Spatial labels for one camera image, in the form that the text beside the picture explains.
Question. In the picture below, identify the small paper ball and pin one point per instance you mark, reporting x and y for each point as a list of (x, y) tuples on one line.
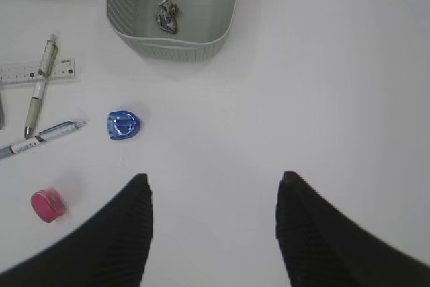
[(167, 16)]

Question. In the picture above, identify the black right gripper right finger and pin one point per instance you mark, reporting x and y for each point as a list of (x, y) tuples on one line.
[(320, 246)]

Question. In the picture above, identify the pink pencil sharpener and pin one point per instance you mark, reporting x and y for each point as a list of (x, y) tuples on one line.
[(48, 205)]

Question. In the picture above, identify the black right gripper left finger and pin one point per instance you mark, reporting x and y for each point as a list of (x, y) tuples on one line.
[(110, 249)]

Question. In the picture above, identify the green white pen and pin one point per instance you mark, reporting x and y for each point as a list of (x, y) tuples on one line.
[(44, 70)]

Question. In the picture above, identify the clear plastic ruler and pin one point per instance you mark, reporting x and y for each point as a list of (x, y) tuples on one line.
[(28, 72)]

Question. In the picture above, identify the green plastic woven basket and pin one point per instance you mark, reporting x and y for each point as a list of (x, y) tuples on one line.
[(203, 27)]

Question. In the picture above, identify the blue pencil sharpener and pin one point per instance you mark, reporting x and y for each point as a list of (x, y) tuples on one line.
[(122, 125)]

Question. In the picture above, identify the blue grey pen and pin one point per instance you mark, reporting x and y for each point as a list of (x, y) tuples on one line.
[(45, 136)]

